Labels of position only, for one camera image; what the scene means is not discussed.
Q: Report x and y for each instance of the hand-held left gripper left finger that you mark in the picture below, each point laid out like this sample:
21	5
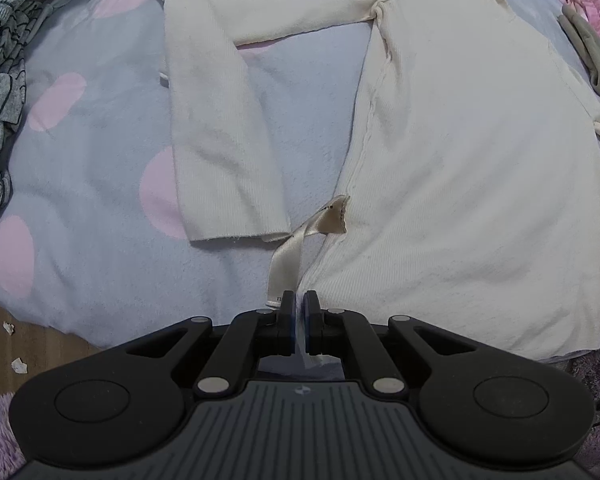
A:
291	322

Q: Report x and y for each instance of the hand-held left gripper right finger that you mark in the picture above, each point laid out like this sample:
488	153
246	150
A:
309	322

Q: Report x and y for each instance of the cream knit sweater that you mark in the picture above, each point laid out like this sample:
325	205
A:
470	170

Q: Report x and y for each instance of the beige cloth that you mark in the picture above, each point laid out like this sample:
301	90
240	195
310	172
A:
592	55

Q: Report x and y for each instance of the white paper scrap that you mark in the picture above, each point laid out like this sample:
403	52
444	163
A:
19	365
9	328

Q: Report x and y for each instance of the grey striped garment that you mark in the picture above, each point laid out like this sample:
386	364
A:
0	85

